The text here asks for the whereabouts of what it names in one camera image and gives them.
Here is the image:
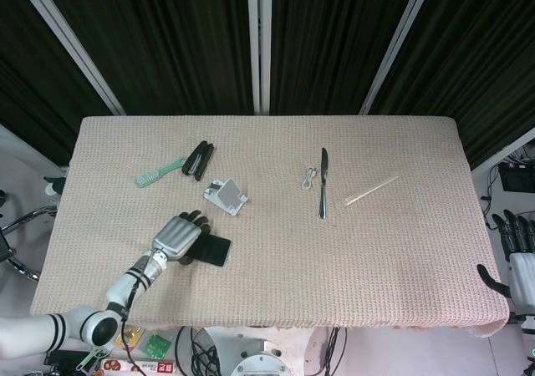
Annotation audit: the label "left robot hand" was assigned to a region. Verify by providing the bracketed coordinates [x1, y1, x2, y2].
[150, 210, 212, 267]

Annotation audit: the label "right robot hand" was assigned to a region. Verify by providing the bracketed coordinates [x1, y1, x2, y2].
[476, 210, 535, 310]

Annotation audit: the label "black smartphone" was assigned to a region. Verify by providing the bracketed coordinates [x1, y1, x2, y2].
[190, 233, 233, 267]

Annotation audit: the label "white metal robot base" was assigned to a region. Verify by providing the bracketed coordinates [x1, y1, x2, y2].
[227, 328, 296, 376]

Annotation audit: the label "white phone stand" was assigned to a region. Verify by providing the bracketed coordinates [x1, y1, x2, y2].
[203, 177, 251, 217]

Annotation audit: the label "green scrubbing brush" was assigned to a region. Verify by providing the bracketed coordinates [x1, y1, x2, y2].
[135, 155, 189, 190]

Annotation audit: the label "black stapler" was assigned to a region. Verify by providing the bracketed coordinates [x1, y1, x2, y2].
[181, 140, 217, 181]

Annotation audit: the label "black electronic device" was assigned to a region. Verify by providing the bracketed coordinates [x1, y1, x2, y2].
[499, 162, 535, 193]

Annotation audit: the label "yellow snack packet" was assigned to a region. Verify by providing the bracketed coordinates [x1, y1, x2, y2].
[115, 326, 145, 351]

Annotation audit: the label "red and white box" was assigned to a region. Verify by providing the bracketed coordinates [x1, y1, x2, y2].
[101, 358, 176, 376]

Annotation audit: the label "beige waffle tablecloth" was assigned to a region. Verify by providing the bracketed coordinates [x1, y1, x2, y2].
[29, 115, 511, 338]

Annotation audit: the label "small green dustpan brush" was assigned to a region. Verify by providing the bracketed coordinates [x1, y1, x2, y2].
[76, 346, 110, 372]

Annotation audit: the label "metal table knife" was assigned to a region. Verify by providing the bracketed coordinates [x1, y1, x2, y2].
[318, 147, 330, 220]

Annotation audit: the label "black flat box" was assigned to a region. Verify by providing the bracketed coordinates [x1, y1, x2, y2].
[43, 349, 91, 369]

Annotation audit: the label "clear plastic straw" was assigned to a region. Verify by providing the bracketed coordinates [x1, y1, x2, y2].
[342, 174, 403, 207]

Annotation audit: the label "black curtain panel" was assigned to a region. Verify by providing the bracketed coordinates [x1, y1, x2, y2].
[369, 0, 535, 168]
[269, 0, 424, 116]
[37, 0, 257, 116]
[0, 0, 115, 166]

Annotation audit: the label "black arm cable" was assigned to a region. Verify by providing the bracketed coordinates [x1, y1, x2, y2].
[120, 258, 145, 373]

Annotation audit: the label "black floor cable bundle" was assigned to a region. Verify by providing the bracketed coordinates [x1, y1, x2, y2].
[174, 327, 225, 376]

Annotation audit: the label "coiled white cable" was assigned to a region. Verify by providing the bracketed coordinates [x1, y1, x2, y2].
[300, 166, 318, 192]

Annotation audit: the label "chrome chair frame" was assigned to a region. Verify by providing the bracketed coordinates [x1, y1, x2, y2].
[0, 206, 59, 282]

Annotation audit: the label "black hanging cables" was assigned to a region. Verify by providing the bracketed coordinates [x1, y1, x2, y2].
[321, 327, 348, 373]

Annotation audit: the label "white partition frame post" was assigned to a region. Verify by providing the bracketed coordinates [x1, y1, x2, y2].
[10, 0, 126, 116]
[359, 0, 445, 116]
[246, 0, 273, 116]

